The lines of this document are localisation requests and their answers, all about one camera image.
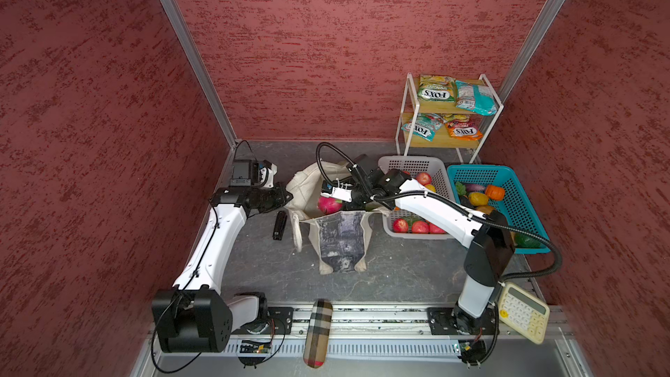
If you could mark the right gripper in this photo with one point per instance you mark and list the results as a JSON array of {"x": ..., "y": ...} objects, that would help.
[{"x": 352, "y": 206}]

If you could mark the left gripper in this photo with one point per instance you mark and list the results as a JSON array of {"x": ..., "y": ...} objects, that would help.
[{"x": 280, "y": 199}]

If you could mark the pink dragon fruit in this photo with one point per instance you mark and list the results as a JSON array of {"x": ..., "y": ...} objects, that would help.
[{"x": 329, "y": 205}]

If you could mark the cream canvas tote bag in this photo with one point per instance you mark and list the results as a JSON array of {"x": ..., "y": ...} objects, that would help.
[{"x": 340, "y": 240}]

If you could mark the green avocado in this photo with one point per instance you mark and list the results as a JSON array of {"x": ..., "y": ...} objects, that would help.
[{"x": 524, "y": 241}]

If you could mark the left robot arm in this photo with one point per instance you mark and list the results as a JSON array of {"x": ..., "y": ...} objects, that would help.
[{"x": 191, "y": 316}]

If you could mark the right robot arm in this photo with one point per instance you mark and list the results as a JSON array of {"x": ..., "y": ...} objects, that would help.
[{"x": 489, "y": 244}]

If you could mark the green Fox's candy bag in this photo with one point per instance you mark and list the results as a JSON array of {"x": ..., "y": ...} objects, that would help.
[{"x": 426, "y": 126}]

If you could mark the orange Fox's candy bag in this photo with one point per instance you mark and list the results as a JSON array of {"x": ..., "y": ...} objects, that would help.
[{"x": 464, "y": 130}]

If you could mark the yellow Fox's candy bag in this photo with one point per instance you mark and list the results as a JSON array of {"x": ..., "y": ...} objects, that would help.
[{"x": 437, "y": 88}]

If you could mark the teal snack bag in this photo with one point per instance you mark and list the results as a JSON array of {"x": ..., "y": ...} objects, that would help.
[{"x": 475, "y": 99}]

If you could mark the black remote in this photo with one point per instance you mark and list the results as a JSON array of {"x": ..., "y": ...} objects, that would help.
[{"x": 279, "y": 226}]

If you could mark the red apple front left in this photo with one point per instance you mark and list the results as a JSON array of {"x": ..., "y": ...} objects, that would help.
[{"x": 401, "y": 225}]

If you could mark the red apple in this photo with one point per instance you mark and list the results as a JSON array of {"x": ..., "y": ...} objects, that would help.
[
  {"x": 424, "y": 178},
  {"x": 435, "y": 230},
  {"x": 401, "y": 225}
]

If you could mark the red apple top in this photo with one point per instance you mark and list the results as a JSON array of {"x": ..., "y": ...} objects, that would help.
[{"x": 424, "y": 178}]

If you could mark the white plastic basket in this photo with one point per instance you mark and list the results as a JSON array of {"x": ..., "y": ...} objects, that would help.
[{"x": 426, "y": 204}]

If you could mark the red apple front right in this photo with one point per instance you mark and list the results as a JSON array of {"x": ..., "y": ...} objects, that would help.
[{"x": 435, "y": 230}]

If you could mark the white wooden shelf rack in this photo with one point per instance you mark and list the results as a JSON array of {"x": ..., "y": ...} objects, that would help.
[{"x": 411, "y": 106}]

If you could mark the yellow vegetable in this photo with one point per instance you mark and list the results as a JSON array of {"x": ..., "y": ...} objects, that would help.
[{"x": 478, "y": 199}]

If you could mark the orange pumpkin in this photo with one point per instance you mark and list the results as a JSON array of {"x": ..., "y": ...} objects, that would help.
[{"x": 495, "y": 193}]

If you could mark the teal plastic basket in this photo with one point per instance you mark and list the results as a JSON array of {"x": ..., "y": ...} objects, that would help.
[{"x": 516, "y": 206}]

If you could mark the plaid pouch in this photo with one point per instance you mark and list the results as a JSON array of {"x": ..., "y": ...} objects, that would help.
[{"x": 318, "y": 334}]

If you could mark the cream calculator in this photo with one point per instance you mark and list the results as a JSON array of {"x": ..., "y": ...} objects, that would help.
[{"x": 523, "y": 312}]

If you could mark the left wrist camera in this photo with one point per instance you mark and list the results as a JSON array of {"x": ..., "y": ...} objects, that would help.
[{"x": 252, "y": 173}]

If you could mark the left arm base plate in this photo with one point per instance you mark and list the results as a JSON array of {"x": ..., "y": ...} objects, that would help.
[{"x": 277, "y": 320}]

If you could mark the aluminium rail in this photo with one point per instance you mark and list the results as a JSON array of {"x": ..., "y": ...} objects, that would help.
[{"x": 368, "y": 321}]

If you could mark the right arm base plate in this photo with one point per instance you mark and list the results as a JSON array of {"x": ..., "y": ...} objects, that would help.
[{"x": 445, "y": 321}]

